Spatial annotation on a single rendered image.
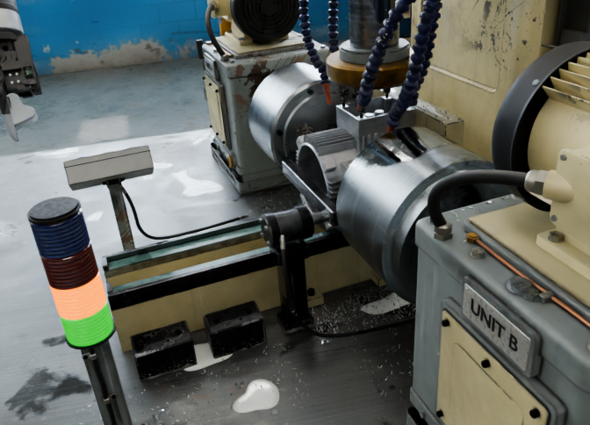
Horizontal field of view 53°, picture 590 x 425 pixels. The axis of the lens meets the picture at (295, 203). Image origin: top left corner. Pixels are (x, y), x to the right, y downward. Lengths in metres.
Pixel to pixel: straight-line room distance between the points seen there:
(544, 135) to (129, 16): 6.22
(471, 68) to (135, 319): 0.79
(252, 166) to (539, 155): 1.05
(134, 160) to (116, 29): 5.52
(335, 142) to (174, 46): 5.69
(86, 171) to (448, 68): 0.76
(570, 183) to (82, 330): 0.58
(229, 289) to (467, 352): 0.55
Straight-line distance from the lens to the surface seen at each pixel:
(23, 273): 1.48
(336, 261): 1.18
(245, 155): 1.57
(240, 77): 1.50
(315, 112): 1.29
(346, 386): 1.01
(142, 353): 1.04
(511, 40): 1.10
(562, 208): 0.56
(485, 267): 0.65
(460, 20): 1.22
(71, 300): 0.77
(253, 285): 1.13
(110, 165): 1.25
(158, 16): 6.68
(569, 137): 0.61
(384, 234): 0.86
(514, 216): 0.72
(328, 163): 1.07
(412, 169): 0.88
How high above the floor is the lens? 1.52
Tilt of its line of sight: 28 degrees down
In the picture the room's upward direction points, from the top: 5 degrees counter-clockwise
